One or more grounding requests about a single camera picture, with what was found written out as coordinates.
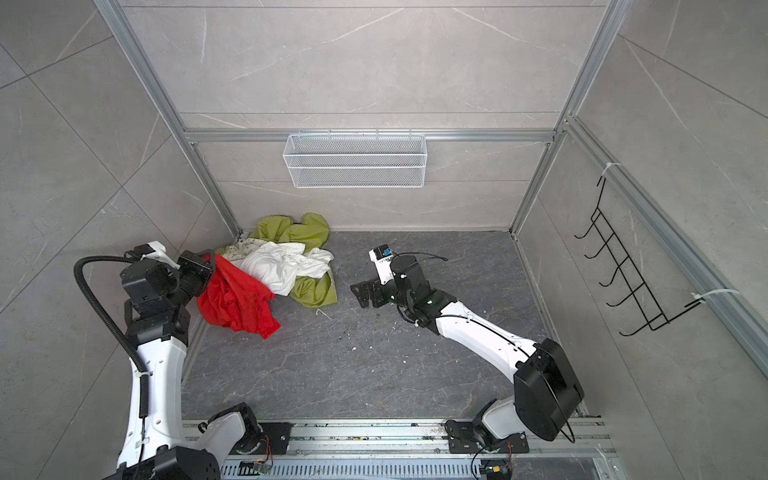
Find red cloth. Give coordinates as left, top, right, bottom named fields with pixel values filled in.
left=196, top=254, right=281, bottom=339

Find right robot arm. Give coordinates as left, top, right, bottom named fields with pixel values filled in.
left=350, top=245, right=584, bottom=451

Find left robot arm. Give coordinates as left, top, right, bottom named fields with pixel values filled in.
left=112, top=242, right=265, bottom=479

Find green cloth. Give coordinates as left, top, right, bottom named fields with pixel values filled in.
left=217, top=213, right=338, bottom=308

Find white cloth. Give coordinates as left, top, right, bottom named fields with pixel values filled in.
left=221, top=238, right=334, bottom=296

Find white zip tie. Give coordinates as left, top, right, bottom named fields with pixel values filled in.
left=691, top=288, right=741, bottom=302

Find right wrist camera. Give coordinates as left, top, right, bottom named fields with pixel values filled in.
left=369, top=244, right=394, bottom=285

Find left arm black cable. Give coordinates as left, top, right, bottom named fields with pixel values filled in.
left=73, top=255, right=151, bottom=421

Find white wire mesh basket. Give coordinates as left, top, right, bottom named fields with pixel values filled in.
left=283, top=133, right=428, bottom=189

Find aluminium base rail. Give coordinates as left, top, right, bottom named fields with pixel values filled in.
left=221, top=417, right=627, bottom=479

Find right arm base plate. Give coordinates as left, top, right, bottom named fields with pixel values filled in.
left=444, top=420, right=530, bottom=454

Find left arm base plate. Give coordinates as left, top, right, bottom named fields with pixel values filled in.
left=233, top=422, right=294, bottom=458

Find black wire hook rack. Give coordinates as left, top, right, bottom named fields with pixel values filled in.
left=573, top=177, right=705, bottom=338

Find aluminium frame profiles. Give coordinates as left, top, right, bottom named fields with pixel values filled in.
left=96, top=1, right=767, bottom=372

